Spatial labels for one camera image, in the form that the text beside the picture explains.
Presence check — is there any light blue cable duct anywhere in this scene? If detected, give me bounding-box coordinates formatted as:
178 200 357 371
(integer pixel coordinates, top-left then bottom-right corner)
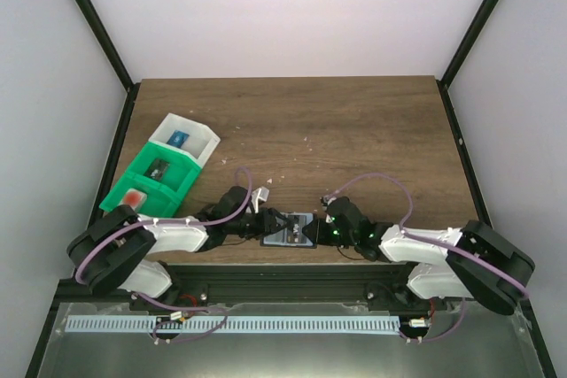
64 315 400 336

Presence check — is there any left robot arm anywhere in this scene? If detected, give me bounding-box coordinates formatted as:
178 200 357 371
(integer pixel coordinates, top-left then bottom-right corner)
66 186 293 311

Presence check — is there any green plastic bin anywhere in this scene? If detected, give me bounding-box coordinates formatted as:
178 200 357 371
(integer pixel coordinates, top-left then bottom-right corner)
99 172 181 218
125 142 202 200

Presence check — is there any white plastic bin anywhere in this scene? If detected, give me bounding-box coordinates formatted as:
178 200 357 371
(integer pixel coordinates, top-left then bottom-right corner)
148 113 221 168

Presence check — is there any black leather card holder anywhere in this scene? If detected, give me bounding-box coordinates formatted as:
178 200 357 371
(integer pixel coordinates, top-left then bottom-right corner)
260 211 319 250

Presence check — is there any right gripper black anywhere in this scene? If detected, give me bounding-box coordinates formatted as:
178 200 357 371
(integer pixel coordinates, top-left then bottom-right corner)
302 219 357 248

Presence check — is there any dark card in bin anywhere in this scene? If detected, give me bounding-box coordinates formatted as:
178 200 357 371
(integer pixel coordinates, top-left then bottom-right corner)
144 158 170 181

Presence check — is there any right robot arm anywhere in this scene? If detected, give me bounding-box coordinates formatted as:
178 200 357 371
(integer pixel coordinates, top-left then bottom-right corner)
302 197 535 315

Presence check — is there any black aluminium frame rail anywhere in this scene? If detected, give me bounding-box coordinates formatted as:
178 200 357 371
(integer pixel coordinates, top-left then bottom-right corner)
57 262 422 315

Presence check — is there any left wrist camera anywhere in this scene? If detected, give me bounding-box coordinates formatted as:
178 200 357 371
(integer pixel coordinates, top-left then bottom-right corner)
251 187 269 211

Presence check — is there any green plastic bin middle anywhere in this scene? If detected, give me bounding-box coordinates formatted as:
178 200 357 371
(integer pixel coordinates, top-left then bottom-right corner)
125 142 202 200

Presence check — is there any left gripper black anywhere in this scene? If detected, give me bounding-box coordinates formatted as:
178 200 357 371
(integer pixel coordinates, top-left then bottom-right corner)
226 208 291 241

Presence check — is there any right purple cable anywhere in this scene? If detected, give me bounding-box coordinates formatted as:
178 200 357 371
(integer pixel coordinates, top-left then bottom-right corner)
325 173 531 302

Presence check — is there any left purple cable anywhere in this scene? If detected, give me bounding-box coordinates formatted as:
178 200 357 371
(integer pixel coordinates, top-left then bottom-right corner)
74 167 253 312

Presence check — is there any black VIP card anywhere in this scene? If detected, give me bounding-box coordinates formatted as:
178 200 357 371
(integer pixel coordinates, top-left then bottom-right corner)
265 212 311 246

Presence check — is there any red and white card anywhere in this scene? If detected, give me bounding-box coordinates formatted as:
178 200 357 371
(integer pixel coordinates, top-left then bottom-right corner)
119 189 147 212

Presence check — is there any purple cable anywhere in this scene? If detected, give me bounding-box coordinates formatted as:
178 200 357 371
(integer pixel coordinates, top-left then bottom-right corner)
74 167 253 312
325 173 531 302

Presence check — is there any green plastic bin front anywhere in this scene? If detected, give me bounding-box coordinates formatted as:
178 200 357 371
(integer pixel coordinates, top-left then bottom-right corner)
99 172 181 218

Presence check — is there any blue card in bin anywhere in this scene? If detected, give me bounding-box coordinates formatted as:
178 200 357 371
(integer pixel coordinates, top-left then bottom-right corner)
167 130 190 149

